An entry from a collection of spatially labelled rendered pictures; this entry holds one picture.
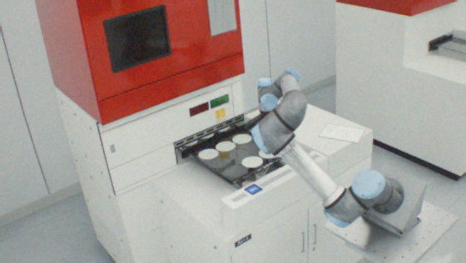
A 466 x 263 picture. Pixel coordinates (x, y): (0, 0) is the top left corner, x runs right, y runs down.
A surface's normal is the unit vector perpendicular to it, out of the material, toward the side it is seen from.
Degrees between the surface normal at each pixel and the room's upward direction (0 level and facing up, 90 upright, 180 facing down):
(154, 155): 90
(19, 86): 90
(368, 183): 40
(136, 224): 90
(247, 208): 90
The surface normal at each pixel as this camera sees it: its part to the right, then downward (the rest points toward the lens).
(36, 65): 0.60, 0.32
